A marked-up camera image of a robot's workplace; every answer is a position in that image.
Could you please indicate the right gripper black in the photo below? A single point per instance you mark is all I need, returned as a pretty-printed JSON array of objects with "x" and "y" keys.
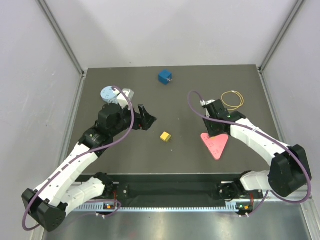
[{"x": 211, "y": 132}]

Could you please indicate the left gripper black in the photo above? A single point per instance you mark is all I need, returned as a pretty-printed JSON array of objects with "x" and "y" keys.
[{"x": 143, "y": 121}]

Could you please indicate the pink triangular power strip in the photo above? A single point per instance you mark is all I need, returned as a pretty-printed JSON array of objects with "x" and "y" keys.
[{"x": 215, "y": 146}]

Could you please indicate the yellow two-port USB charger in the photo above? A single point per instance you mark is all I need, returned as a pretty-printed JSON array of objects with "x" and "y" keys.
[{"x": 165, "y": 137}]

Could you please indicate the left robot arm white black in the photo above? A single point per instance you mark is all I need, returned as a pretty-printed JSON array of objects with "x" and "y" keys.
[{"x": 53, "y": 200}]

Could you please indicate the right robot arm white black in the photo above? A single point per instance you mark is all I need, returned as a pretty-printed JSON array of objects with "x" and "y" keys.
[{"x": 289, "y": 168}]

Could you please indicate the blue cube plug adapter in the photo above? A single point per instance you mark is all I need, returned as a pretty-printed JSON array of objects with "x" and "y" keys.
[{"x": 165, "y": 77}]

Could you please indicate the light blue round power strip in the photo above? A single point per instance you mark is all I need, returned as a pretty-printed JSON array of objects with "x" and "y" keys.
[{"x": 109, "y": 95}]

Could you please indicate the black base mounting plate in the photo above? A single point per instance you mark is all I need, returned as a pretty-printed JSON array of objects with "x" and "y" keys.
[{"x": 177, "y": 190}]

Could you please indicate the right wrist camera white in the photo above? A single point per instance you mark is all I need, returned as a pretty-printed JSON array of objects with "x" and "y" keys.
[{"x": 206, "y": 102}]

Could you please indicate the slotted cable duct rail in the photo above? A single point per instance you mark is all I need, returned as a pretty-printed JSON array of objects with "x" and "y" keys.
[{"x": 108, "y": 207}]

